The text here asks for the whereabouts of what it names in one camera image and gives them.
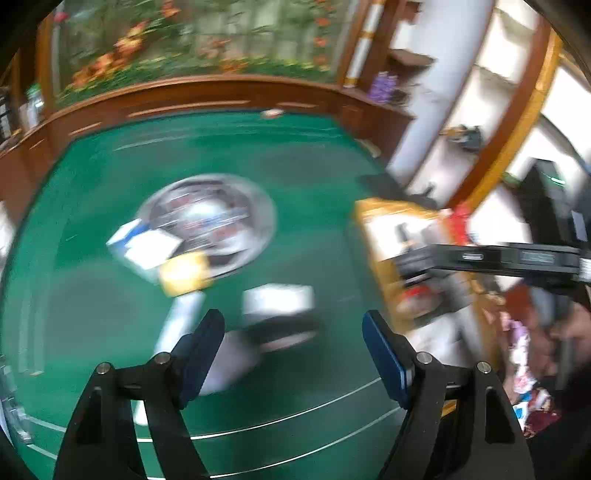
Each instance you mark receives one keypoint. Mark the artificial flower wall display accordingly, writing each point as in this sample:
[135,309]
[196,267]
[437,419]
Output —
[99,46]

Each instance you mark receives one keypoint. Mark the yellow tape roll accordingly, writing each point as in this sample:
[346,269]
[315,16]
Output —
[184,274]

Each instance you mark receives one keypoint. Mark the purple bottle pair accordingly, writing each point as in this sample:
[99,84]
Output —
[383,87]

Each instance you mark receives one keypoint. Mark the white tray with yellow rim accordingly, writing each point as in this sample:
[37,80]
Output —
[445,313]

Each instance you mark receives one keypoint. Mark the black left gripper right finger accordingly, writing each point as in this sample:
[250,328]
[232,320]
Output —
[459,423]

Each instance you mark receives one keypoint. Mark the white medicine bottle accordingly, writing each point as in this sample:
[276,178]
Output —
[204,358]

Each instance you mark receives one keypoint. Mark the round mahjong table control panel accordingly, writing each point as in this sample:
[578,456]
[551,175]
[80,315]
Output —
[228,218]

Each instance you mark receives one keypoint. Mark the blue and white small box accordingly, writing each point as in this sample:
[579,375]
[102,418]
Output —
[142,249]

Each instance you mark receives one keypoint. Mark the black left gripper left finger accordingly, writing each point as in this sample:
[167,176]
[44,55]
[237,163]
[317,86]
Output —
[100,440]

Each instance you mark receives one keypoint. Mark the black tape roll red core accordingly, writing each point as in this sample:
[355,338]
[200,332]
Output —
[419,300]

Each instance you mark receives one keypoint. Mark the white plug charger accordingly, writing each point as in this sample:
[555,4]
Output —
[271,300]

